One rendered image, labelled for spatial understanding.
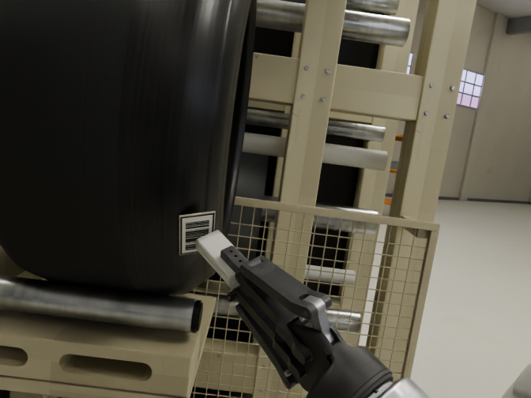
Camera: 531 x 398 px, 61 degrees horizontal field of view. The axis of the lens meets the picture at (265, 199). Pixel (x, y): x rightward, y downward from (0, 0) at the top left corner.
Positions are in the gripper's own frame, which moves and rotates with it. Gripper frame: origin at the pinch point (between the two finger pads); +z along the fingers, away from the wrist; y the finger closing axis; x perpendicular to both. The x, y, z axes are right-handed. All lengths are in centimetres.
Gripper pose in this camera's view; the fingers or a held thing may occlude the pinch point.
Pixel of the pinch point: (224, 257)
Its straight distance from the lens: 48.9
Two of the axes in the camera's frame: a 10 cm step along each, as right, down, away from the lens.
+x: 7.7, -3.3, 5.5
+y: -1.2, 7.7, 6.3
